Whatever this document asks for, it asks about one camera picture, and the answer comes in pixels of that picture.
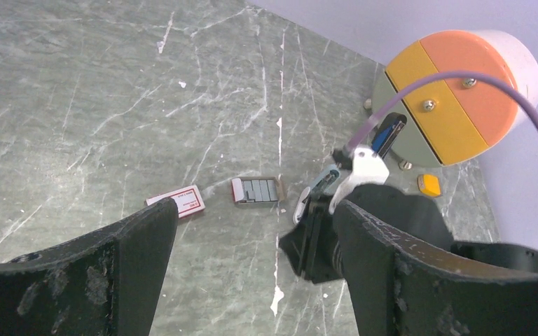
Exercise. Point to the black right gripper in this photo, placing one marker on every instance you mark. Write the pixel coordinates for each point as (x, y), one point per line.
(313, 249)

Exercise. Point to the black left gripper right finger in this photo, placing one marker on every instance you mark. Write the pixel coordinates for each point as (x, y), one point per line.
(401, 285)

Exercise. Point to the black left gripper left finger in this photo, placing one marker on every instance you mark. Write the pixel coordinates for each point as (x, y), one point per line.
(105, 282)

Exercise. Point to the red white staple box sleeve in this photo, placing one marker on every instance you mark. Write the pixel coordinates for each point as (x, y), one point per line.
(188, 200)

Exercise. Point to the light blue white stapler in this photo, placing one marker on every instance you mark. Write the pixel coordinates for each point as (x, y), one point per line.
(325, 184)

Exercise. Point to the yellow eraser block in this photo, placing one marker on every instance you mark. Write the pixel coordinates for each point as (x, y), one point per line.
(429, 185)

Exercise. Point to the cream round drawer cabinet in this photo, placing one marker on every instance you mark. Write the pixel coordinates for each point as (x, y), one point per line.
(454, 120)

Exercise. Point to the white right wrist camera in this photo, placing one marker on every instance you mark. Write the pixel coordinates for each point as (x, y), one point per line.
(365, 166)

